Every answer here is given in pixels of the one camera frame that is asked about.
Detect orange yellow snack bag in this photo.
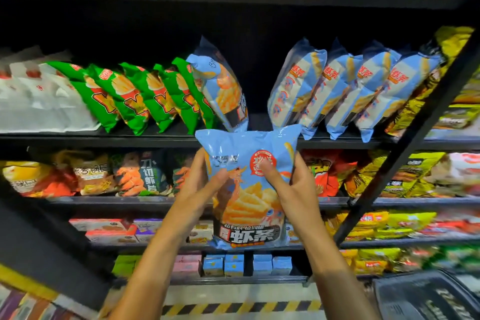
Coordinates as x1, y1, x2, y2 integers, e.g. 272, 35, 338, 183
0, 160, 76, 199

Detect black shopping basket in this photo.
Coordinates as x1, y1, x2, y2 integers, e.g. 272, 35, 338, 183
372, 269, 480, 320

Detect row of small blue boxes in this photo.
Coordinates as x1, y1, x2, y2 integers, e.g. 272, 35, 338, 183
202, 253, 294, 278

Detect row of green snack bags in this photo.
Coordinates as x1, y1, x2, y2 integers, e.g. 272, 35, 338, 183
46, 57, 219, 137

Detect person's right forearm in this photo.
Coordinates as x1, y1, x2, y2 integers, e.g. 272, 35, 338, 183
300, 226, 380, 320

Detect tan snack bag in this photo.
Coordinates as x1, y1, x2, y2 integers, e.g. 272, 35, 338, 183
52, 149, 117, 197

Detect person's left hand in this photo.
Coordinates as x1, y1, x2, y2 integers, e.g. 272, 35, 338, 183
168, 149, 230, 238

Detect row of orange chip bags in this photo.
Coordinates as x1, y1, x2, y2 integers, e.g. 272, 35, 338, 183
303, 149, 354, 199

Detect row of plain white bags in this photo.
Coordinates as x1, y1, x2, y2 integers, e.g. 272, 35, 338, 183
0, 46, 102, 133

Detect person's right hand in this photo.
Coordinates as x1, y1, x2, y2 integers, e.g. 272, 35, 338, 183
258, 152, 325, 248

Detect person's left forearm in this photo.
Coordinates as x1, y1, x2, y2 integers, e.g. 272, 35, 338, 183
108, 218, 204, 320

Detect dark shrimp chip bags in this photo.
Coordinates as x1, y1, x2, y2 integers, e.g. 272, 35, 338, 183
112, 151, 170, 197
168, 152, 198, 193

